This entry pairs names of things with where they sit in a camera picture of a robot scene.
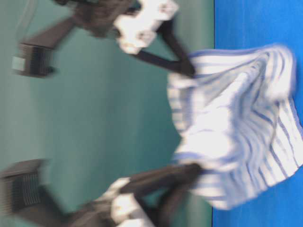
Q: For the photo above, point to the black white lower gripper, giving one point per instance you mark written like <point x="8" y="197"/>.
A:
<point x="122" y="204"/>

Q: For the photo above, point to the white blue striped towel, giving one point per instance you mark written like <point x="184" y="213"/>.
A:
<point x="237" y="119"/>

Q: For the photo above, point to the black white upper gripper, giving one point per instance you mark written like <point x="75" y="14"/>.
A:
<point x="134" y="24"/>

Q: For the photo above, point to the black lower wrist camera mount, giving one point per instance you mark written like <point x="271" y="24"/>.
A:
<point x="23" y="194"/>

